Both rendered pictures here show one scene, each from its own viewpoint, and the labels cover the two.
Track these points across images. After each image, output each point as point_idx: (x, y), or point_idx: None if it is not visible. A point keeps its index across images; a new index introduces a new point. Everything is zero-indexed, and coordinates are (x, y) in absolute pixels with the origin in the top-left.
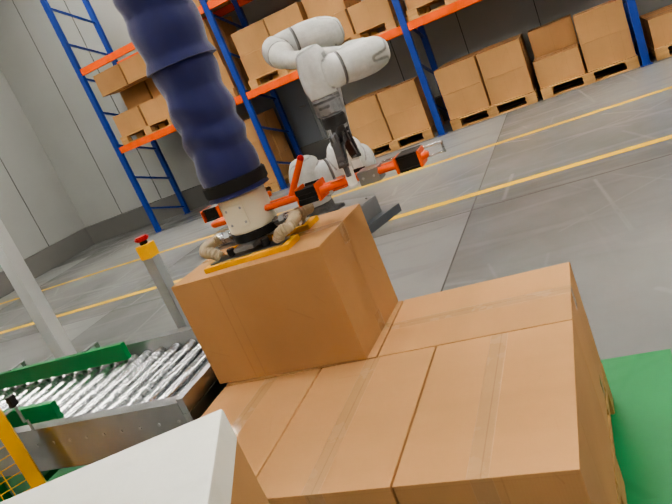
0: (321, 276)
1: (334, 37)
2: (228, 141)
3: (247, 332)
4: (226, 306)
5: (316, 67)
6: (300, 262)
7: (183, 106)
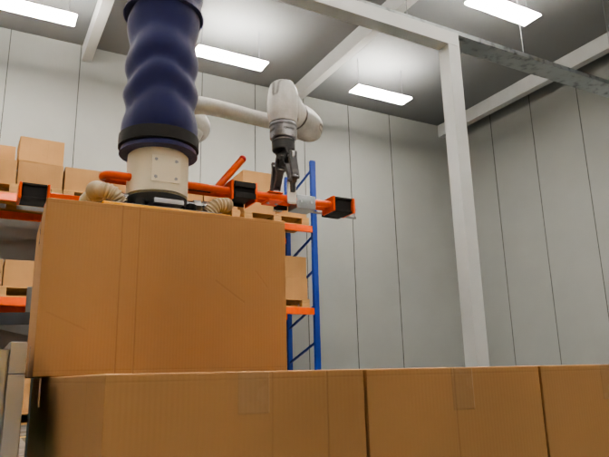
0: (275, 254)
1: (207, 129)
2: (194, 98)
3: (139, 297)
4: (127, 251)
5: (295, 95)
6: (257, 230)
7: (175, 38)
